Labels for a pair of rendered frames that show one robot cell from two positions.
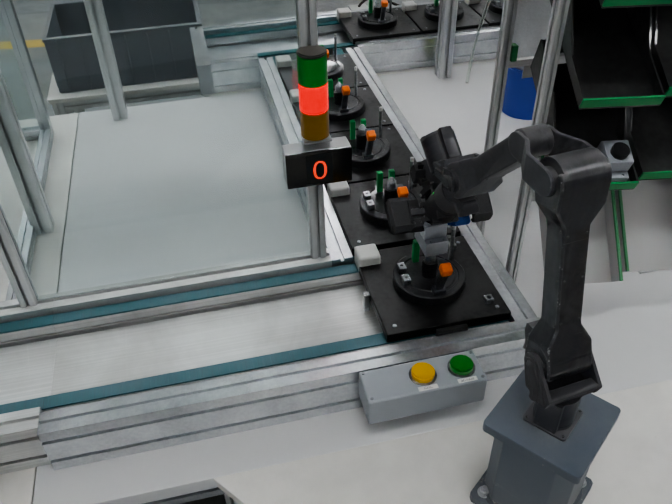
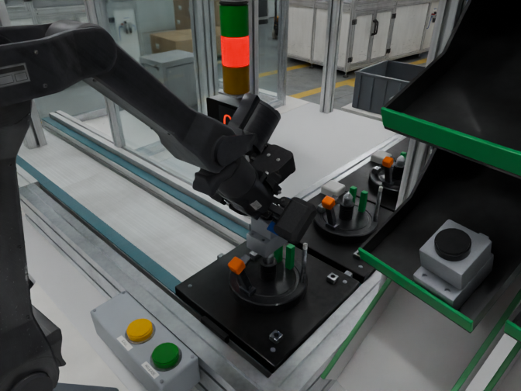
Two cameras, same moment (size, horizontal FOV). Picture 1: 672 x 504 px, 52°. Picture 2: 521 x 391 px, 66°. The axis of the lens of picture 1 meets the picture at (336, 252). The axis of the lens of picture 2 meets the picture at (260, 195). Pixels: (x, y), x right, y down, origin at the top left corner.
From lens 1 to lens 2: 0.99 m
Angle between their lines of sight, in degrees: 45
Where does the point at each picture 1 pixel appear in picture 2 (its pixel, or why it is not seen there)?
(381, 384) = (115, 309)
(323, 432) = not seen: hidden behind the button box
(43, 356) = (94, 171)
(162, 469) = (37, 257)
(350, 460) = (74, 347)
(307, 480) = not seen: hidden behind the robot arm
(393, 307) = (213, 275)
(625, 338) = not seen: outside the picture
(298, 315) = (191, 241)
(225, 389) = (76, 233)
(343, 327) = (194, 268)
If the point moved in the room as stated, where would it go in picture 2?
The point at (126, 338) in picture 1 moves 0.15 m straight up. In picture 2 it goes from (122, 188) to (112, 139)
